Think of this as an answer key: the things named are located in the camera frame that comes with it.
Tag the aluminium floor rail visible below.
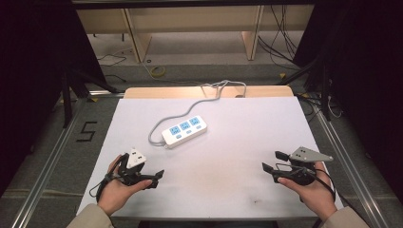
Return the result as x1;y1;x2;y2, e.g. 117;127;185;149
297;92;391;228
9;89;126;228

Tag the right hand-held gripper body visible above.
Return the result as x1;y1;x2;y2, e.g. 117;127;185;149
275;146;335;187

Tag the bundle of black floor cables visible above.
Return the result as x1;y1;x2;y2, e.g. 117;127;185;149
257;5;302;71

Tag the white table cover sheet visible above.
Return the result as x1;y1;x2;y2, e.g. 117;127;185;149
76;96;345;220

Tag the person's right hand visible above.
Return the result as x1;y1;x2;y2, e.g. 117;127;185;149
277;161;338;221

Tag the white power strip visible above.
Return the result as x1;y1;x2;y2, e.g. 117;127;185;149
161;114;208;150

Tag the black curtain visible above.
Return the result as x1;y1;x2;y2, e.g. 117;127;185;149
293;0;403;203
0;0;108;198

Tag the light wooden bench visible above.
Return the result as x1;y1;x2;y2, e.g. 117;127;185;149
75;4;316;64

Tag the person's left hand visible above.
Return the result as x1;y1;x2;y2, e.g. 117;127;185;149
96;154;154;218

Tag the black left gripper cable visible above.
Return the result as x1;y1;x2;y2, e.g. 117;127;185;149
88;172;123;203

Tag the yellow tape roll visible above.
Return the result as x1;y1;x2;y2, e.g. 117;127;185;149
149;65;166;79

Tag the thin black floor cable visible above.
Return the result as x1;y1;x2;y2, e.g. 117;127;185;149
96;52;128;84

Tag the grey power strip cable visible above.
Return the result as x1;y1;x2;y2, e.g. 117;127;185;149
147;79;248;148

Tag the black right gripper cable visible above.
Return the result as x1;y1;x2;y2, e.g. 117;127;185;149
275;162;337;203

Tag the black metal stand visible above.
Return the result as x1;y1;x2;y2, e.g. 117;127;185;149
60;65;120;129
278;53;334;122

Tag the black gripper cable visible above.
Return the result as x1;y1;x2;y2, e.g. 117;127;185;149
275;162;337;203
88;172;123;203

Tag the wooden table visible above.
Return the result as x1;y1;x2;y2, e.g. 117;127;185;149
123;85;295;100

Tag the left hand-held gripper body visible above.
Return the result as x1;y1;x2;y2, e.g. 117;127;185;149
118;147;150;187

